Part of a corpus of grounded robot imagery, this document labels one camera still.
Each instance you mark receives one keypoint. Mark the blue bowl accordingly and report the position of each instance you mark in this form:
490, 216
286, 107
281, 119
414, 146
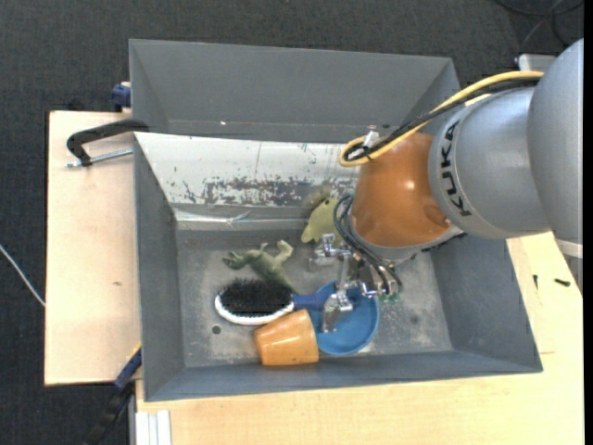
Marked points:
353, 336

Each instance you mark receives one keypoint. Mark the yellow-green plush toy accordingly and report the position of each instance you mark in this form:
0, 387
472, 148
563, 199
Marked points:
322, 220

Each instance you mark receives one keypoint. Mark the orange cup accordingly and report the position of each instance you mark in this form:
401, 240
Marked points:
287, 339

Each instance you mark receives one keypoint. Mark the pale wood board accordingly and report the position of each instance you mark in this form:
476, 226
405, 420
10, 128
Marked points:
90, 258

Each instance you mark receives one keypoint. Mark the grey metal bin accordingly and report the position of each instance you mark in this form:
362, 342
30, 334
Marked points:
287, 86

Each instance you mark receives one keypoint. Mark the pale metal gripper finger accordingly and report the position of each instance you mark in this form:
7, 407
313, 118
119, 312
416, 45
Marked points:
341, 301
328, 244

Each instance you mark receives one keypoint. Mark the green toy dinosaur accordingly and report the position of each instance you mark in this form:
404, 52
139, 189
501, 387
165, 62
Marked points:
266, 263

